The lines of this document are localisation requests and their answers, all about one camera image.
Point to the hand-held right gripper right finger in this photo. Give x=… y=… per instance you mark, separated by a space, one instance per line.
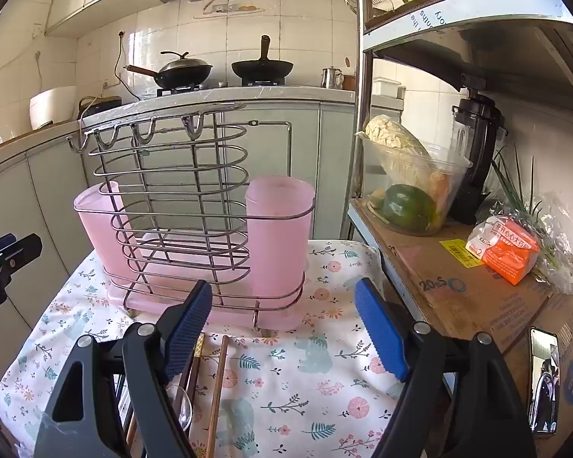
x=379 y=329

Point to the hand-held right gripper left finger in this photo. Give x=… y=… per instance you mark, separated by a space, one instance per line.
x=191 y=329

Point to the dark chopstick patterned gold end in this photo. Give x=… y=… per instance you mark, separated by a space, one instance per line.
x=199 y=346

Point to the brown wooden chopstick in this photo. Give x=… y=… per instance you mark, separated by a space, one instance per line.
x=217 y=391

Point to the kitchen base cabinets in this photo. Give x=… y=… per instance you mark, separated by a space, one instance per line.
x=38 y=186

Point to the clear plastic spoon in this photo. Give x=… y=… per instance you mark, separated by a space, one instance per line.
x=182 y=410

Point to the flattened cardboard box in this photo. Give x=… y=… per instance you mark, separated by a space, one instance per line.
x=458 y=305

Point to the pink plastic drip tray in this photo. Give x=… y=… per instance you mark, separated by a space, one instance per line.
x=277 y=317

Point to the floral tablecloth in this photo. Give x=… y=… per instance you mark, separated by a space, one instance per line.
x=296 y=391

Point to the green pepper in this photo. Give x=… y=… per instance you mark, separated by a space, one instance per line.
x=408 y=207

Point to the white rice cooker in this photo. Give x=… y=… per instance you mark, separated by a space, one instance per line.
x=52 y=105

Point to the orange food packet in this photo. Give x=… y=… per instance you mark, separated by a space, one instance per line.
x=506 y=253

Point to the carrot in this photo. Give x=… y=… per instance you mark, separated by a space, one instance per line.
x=441 y=191

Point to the dark countertop appliance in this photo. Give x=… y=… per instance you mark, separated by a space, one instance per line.
x=100 y=106

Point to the clear plastic container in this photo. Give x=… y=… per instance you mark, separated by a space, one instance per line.
x=451 y=186

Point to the smartphone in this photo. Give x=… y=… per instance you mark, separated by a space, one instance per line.
x=544 y=381

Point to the napa cabbage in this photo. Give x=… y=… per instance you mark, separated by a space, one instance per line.
x=401 y=145

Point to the green onions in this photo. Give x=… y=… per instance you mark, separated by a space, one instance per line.
x=515 y=191

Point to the clear plastic bag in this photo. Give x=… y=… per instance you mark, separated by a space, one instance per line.
x=561 y=243

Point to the black blender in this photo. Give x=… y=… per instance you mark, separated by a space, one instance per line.
x=480 y=152

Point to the gas stove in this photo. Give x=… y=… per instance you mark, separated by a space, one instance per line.
x=181 y=89

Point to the wok with steel lid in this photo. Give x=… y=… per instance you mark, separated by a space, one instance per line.
x=184 y=70

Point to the white plastic box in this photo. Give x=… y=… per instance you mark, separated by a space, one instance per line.
x=387 y=87

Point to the metal shelf rack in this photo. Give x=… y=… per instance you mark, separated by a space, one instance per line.
x=365 y=81

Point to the brown pot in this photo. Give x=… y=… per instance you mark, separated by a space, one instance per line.
x=349 y=82

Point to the steel kettle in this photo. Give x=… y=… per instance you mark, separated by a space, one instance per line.
x=331 y=78

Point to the black wok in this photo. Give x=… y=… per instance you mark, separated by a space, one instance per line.
x=262 y=67

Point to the cardboard sheet white edge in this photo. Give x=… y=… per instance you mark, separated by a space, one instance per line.
x=463 y=12

